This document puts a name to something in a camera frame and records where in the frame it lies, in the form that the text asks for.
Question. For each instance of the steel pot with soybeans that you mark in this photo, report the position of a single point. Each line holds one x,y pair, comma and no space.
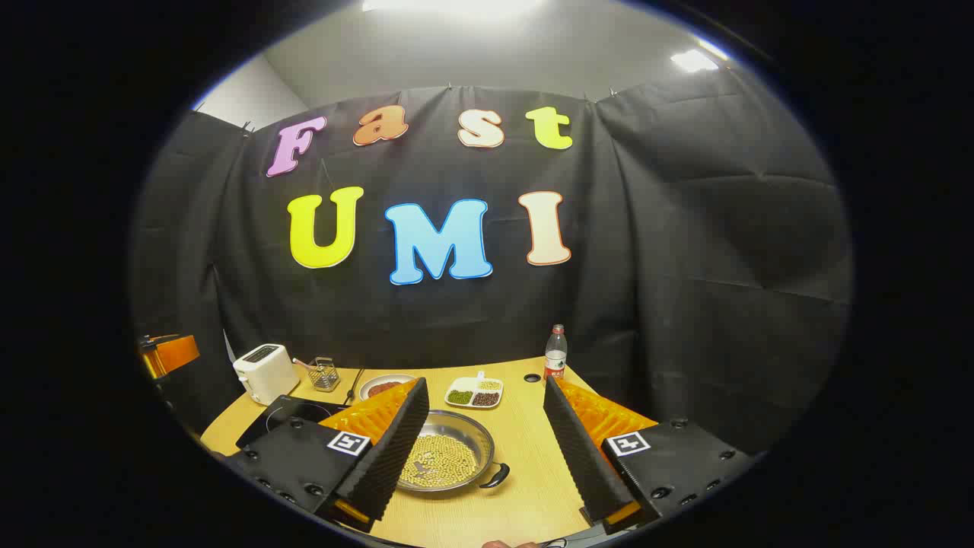
460,434

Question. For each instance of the white toaster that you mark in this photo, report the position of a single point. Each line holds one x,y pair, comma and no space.
266,371

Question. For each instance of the clear water bottle red label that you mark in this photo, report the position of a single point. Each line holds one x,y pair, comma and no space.
555,358

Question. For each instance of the ceiling light panel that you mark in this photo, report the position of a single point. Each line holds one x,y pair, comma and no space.
449,4

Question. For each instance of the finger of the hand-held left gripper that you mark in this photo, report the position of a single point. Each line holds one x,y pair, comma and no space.
175,354

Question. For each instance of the round white plate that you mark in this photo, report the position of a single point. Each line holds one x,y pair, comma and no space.
377,379

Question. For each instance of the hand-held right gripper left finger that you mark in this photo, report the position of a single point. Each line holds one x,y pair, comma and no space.
396,441

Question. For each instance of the red meat piece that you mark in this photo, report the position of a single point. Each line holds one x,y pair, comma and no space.
378,389
394,386

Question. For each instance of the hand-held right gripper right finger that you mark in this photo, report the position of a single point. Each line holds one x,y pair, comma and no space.
578,449

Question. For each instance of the pink striped straw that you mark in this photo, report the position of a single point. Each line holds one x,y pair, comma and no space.
303,364

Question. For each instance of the black induction cooktop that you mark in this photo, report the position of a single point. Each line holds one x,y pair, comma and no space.
289,415

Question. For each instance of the white divided bean dish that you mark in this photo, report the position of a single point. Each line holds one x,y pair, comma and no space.
473,392

